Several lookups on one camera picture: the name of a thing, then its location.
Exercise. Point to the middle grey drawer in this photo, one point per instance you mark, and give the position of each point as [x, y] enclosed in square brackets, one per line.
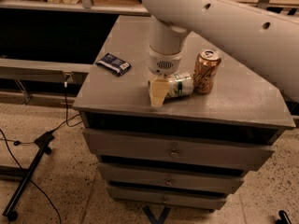
[168, 178]

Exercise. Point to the bottom grey drawer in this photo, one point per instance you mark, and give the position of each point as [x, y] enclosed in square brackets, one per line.
[166, 197]

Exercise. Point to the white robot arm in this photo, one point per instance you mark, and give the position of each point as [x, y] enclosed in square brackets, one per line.
[264, 41]

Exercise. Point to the grey drawer cabinet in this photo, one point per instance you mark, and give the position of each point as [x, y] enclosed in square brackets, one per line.
[242, 108]

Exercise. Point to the gold soda can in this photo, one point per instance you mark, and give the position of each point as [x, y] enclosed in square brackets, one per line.
[205, 70]

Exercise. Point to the grey bench beam left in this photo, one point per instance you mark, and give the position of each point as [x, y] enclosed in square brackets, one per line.
[72, 73]

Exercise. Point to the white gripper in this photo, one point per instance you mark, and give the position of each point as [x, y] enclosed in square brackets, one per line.
[163, 62]

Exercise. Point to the grey metal shelf rail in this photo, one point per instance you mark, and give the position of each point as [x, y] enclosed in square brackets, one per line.
[71, 6]

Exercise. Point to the dark blue snack packet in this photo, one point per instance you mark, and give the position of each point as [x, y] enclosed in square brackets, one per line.
[115, 64]

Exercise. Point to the top grey drawer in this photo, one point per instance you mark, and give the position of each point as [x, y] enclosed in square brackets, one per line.
[144, 146]

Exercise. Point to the white green 7up can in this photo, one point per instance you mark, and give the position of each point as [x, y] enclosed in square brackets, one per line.
[180, 85]

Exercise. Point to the grey drawer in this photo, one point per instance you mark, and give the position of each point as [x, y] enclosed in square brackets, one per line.
[144, 146]
[166, 197]
[168, 178]

